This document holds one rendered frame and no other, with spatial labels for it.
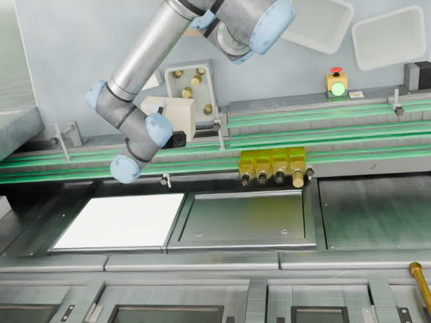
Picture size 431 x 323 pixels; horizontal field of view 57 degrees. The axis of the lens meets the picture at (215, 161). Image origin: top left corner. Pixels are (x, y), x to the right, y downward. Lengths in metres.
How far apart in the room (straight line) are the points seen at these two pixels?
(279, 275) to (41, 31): 1.31
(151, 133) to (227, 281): 0.50
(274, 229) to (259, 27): 0.70
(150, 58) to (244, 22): 0.22
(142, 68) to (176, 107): 0.37
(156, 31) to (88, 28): 0.85
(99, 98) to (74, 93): 0.84
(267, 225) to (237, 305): 0.31
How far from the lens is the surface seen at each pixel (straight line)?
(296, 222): 1.34
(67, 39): 1.77
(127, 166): 1.01
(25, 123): 1.86
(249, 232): 1.31
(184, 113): 1.27
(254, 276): 1.19
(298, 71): 1.58
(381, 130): 1.49
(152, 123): 0.97
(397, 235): 1.36
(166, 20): 0.88
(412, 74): 1.56
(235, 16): 0.83
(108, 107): 0.98
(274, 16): 0.83
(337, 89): 1.51
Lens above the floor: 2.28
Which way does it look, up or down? 61 degrees down
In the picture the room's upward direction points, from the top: 162 degrees counter-clockwise
